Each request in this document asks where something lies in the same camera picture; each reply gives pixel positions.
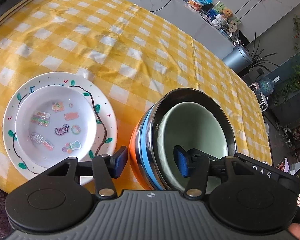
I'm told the orange steel bowl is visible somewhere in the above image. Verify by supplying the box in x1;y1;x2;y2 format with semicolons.
129;127;156;191

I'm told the green ceramic bowl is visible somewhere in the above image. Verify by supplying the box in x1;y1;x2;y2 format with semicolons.
157;102;229;191

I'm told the blue steel bowl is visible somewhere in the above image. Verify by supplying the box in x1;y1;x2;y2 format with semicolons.
136;88;237;190

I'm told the white Fruity painted plate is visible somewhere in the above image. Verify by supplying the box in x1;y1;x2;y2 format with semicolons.
2;72;117;179

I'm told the white sticker plate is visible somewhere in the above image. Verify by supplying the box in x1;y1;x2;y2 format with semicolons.
15;85;97;168

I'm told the person's hand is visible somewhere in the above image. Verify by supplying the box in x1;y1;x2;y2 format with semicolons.
288;223;300;240

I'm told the pink small heater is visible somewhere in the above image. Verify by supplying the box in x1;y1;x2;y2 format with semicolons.
249;82;259;92

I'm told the blue water bottle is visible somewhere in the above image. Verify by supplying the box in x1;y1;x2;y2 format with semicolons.
258;76;280;96

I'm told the grey trash bin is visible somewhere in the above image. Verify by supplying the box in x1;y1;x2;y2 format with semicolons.
222;46;253;74

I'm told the green potted plant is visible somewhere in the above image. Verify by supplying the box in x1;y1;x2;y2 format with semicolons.
247;34;279;72

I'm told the yellow checkered tablecloth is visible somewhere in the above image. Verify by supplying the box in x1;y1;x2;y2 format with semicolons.
0;0;273;192

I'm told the teddy bear toy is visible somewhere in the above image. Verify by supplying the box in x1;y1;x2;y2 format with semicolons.
220;7;234;21

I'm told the blue snack bag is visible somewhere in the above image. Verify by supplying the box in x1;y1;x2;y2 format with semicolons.
187;0;212;11

